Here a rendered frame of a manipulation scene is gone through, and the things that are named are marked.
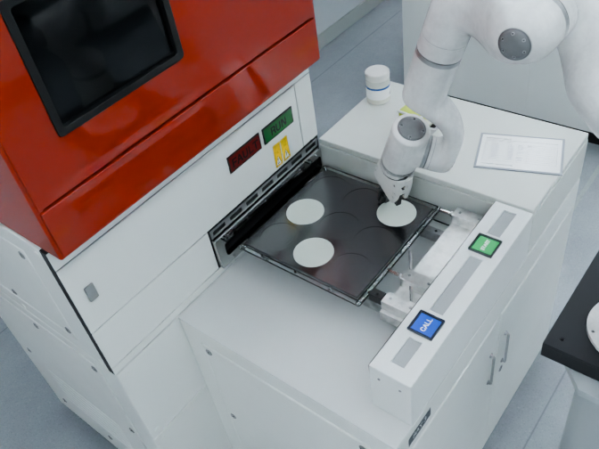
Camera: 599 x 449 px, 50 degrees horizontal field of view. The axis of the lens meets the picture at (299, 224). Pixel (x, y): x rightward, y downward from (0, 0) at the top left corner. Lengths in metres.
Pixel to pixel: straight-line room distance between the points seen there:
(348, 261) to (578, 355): 0.53
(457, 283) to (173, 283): 0.66
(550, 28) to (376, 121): 0.87
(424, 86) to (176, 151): 0.51
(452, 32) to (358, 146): 0.64
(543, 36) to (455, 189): 0.66
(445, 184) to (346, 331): 0.45
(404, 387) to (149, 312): 0.63
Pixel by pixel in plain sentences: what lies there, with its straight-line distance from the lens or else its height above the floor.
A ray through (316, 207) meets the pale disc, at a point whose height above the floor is 0.90.
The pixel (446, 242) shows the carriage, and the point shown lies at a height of 0.88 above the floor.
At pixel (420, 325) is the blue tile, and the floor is 0.96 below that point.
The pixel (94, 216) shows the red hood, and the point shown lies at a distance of 1.26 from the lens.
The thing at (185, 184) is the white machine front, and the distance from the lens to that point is 1.47.
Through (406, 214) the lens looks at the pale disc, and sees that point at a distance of 1.64.
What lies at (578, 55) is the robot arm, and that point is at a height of 1.44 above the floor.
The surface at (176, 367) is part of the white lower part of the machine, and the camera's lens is 1.72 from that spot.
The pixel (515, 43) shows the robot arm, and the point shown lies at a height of 1.51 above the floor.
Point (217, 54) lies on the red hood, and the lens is 1.37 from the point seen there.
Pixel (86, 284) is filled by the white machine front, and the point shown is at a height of 1.10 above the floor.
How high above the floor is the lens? 2.01
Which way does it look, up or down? 42 degrees down
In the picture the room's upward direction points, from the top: 10 degrees counter-clockwise
